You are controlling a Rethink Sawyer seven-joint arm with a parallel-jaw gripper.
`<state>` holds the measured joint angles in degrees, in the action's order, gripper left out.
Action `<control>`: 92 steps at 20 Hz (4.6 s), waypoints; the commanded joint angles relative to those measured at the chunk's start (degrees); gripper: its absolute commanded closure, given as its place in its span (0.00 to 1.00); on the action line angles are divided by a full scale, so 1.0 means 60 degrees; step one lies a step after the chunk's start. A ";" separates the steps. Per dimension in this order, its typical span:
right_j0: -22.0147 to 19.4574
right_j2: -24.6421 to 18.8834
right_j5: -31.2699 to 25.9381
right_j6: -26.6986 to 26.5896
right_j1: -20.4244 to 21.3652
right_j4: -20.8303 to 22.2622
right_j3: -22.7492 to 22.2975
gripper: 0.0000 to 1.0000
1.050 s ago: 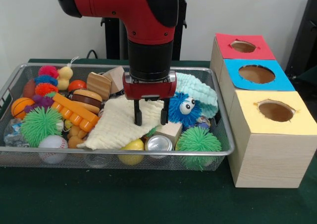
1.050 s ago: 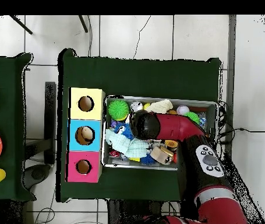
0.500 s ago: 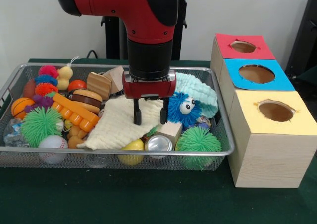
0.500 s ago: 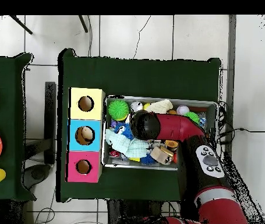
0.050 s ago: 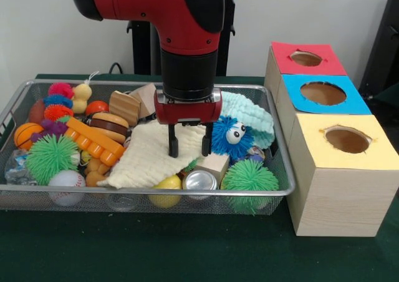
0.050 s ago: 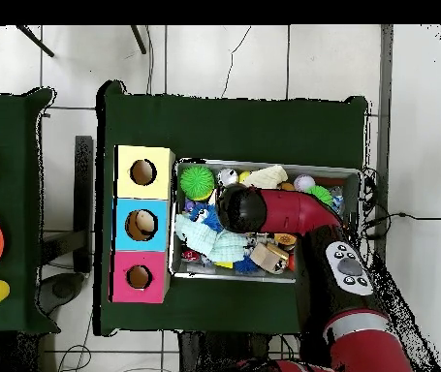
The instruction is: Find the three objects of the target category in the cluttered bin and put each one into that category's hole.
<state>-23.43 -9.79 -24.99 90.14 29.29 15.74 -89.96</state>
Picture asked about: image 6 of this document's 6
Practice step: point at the cream muslin cloth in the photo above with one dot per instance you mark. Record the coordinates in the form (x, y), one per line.
(270, 177)

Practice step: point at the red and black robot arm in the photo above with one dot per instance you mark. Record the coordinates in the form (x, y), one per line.
(290, 211)

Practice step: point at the wooden box with three holes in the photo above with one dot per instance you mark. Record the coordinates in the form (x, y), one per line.
(163, 191)

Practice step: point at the clear mesh bin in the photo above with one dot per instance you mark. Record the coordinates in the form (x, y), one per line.
(204, 273)

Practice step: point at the blue fuzzy toy with eyes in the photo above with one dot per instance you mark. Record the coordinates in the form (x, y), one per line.
(211, 221)

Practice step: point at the green spiky ball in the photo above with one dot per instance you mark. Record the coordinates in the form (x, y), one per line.
(322, 195)
(197, 182)

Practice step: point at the yellow ball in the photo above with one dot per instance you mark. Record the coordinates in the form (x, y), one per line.
(243, 176)

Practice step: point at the mint green cloth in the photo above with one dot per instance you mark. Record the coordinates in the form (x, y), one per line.
(224, 248)

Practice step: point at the small blue fuzzy toy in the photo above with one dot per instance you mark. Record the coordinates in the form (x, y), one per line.
(245, 266)

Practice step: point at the plain wooden cube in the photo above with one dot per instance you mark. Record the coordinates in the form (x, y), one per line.
(265, 257)

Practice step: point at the toy hamburger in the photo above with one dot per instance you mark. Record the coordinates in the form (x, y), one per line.
(286, 239)

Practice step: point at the dark green tablecloth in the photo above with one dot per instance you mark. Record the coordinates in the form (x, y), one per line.
(18, 194)
(228, 132)

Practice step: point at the white baseball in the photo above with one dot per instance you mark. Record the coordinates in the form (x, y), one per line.
(304, 183)

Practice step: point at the black tripod leg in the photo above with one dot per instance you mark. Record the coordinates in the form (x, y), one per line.
(34, 40)
(138, 39)

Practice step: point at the grey floor strip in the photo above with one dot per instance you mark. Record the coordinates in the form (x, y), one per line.
(386, 116)

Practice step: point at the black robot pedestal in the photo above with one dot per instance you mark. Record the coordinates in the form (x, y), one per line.
(204, 353)

